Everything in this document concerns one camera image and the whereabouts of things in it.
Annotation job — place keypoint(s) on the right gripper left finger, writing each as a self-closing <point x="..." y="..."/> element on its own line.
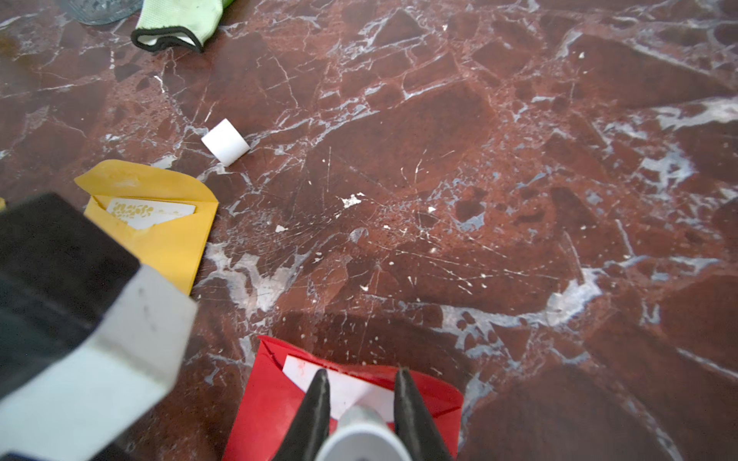
<point x="311" y="425"/>

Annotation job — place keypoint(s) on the white glue stick cap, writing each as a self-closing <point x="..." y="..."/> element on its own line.
<point x="225" y="143"/>

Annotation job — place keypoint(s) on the red envelope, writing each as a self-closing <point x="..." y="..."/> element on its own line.
<point x="279" y="380"/>

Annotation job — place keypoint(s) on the blue glass vase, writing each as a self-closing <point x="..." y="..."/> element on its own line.
<point x="100" y="12"/>

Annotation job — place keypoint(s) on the green work glove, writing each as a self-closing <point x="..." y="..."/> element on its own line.
<point x="185" y="23"/>

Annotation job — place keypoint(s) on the white green glue stick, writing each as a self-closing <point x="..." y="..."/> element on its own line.
<point x="362" y="434"/>

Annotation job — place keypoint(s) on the yellow envelope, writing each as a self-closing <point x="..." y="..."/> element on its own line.
<point x="160" y="216"/>

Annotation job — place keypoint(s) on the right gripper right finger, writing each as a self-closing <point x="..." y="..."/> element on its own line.
<point x="414" y="424"/>

